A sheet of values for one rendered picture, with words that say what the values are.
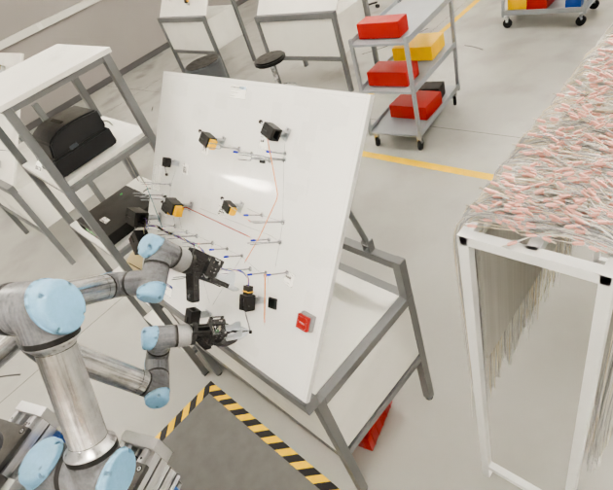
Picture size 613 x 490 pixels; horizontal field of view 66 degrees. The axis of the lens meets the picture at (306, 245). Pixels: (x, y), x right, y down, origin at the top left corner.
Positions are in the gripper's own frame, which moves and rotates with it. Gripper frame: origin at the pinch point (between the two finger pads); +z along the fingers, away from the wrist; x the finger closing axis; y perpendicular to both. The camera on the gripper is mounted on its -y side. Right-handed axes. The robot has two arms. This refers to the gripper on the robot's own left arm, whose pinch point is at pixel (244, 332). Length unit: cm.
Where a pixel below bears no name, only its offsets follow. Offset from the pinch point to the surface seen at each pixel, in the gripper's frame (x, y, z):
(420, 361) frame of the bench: -12, -20, 88
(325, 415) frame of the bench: -31.2, -9.1, 26.7
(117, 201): 109, -54, -33
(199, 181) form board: 67, 8, -8
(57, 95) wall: 660, -409, -72
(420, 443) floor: -41, -51, 94
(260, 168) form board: 46, 37, 5
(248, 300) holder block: 6.8, 10.7, -0.1
